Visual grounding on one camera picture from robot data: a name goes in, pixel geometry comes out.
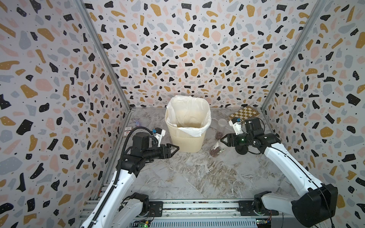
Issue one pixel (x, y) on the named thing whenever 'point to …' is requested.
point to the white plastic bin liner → (191, 116)
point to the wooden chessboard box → (244, 113)
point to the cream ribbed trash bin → (182, 141)
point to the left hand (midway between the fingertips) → (175, 148)
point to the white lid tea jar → (215, 150)
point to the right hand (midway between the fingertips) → (225, 139)
